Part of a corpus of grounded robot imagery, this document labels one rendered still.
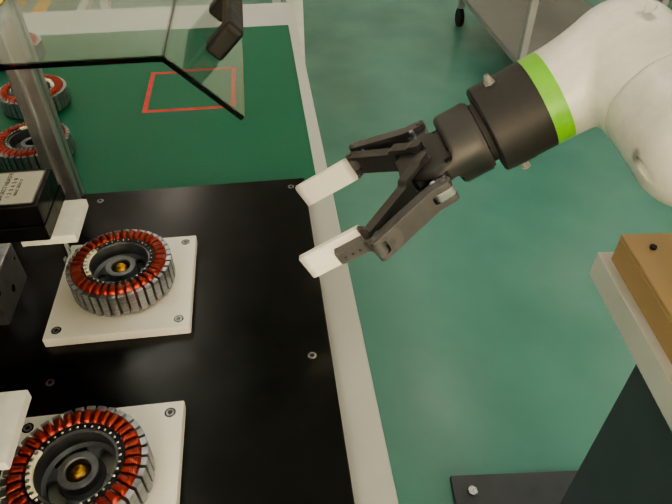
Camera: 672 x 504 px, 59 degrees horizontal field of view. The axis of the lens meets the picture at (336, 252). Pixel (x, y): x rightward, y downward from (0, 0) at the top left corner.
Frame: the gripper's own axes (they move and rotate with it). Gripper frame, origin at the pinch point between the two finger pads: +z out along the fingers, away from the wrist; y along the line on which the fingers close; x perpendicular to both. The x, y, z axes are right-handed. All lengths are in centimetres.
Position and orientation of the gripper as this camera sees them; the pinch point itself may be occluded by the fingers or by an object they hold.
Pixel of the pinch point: (312, 224)
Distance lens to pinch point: 65.3
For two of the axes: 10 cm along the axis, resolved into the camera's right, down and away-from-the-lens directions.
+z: -8.6, 4.5, 2.5
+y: -0.8, -6.0, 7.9
